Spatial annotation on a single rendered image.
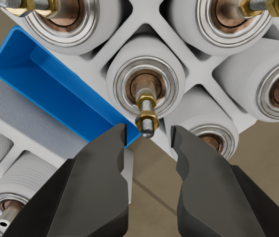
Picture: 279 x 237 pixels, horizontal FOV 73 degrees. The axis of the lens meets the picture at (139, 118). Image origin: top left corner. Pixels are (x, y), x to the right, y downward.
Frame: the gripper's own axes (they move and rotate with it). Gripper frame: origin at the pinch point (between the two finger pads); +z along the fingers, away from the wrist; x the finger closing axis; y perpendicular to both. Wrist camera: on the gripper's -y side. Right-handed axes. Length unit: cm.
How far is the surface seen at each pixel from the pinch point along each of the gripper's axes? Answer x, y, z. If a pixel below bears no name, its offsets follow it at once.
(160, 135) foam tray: 3.3, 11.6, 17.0
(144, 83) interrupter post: -0.3, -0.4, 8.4
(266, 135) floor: 36, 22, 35
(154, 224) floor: 7, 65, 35
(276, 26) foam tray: 17.2, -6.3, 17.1
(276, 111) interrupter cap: 15.9, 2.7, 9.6
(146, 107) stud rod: -0.2, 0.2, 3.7
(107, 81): -4.5, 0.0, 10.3
